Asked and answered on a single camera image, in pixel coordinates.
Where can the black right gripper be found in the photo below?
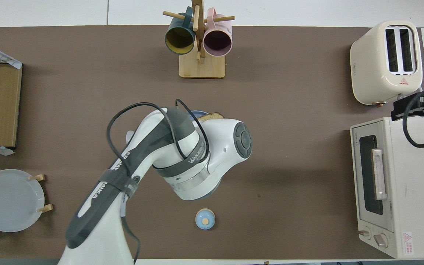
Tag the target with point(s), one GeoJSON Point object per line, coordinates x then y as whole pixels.
{"type": "Point", "coordinates": [398, 110]}

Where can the brown bread slice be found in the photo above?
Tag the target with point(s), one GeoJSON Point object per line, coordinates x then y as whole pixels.
{"type": "Point", "coordinates": [212, 117]}

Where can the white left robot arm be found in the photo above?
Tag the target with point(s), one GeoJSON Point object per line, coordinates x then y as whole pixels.
{"type": "Point", "coordinates": [197, 173]}

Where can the blue round plate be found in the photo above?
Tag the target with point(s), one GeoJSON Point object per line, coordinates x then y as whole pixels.
{"type": "Point", "coordinates": [196, 115]}

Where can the wooden plate rack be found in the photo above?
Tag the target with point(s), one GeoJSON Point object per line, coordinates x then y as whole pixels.
{"type": "Point", "coordinates": [41, 177]}

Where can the grey-blue plate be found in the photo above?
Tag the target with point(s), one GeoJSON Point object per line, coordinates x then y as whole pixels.
{"type": "Point", "coordinates": [9, 200]}

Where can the cream two-slot toaster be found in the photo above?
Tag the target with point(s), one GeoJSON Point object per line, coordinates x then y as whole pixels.
{"type": "Point", "coordinates": [368, 62]}

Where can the white toaster oven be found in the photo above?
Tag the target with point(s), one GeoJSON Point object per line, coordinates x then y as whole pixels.
{"type": "Point", "coordinates": [414, 184]}

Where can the brown table mat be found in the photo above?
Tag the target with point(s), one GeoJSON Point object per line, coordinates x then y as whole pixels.
{"type": "Point", "coordinates": [307, 184]}

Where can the pink mug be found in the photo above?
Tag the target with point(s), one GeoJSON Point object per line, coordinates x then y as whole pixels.
{"type": "Point", "coordinates": [217, 43]}

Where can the wooden mug tree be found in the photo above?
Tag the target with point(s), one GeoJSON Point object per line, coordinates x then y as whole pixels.
{"type": "Point", "coordinates": [201, 68]}

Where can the dark green mug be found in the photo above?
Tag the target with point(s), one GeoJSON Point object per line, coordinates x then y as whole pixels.
{"type": "Point", "coordinates": [179, 39]}

